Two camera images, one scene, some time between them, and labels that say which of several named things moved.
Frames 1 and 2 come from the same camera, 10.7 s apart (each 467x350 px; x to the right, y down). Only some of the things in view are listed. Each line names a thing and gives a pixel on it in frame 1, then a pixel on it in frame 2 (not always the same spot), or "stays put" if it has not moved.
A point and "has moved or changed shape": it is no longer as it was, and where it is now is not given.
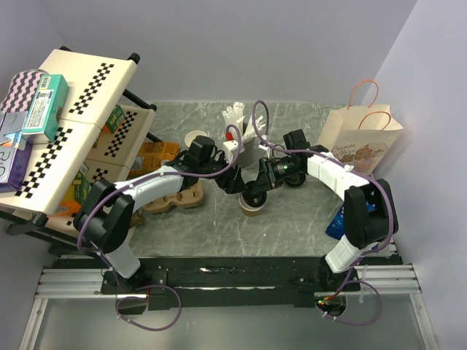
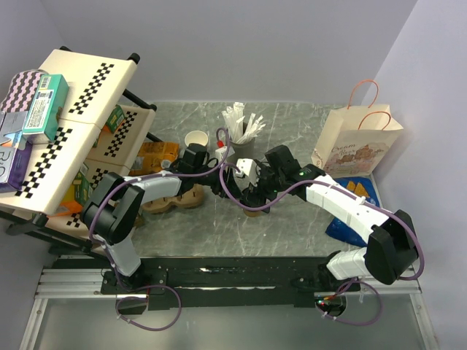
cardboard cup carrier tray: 191,197 stays put
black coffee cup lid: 255,199 stays put
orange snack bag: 152,154 stays put
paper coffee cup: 190,135 has moved or changed shape
